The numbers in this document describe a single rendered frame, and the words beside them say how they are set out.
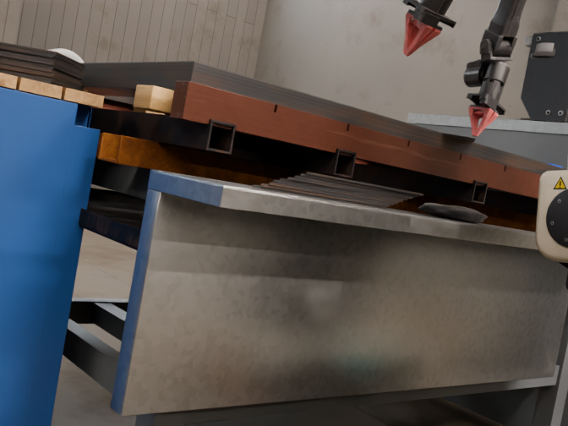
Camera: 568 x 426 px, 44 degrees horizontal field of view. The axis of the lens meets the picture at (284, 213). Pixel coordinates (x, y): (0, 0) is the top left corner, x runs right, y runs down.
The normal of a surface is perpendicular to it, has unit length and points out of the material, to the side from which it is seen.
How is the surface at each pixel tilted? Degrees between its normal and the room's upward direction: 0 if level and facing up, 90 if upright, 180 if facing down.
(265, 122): 90
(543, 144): 90
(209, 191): 90
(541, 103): 90
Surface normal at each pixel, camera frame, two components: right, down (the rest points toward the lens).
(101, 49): 0.60, 0.15
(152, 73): -0.76, -0.11
